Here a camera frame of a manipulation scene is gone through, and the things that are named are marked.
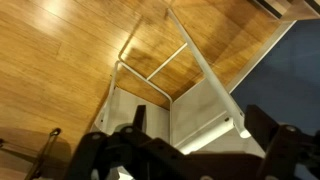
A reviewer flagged white metal clothes rack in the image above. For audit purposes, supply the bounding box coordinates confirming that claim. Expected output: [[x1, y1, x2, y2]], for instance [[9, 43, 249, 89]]
[[89, 7, 298, 180]]

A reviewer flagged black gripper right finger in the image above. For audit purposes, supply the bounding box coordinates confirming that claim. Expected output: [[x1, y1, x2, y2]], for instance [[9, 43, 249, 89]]
[[244, 105, 279, 151]]

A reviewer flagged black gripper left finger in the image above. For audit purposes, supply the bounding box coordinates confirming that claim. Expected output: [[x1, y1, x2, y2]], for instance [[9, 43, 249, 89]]
[[133, 105, 146, 131]]

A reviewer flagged black office chair base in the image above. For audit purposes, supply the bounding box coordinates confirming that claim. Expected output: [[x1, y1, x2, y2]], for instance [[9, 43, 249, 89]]
[[0, 127, 63, 180]]

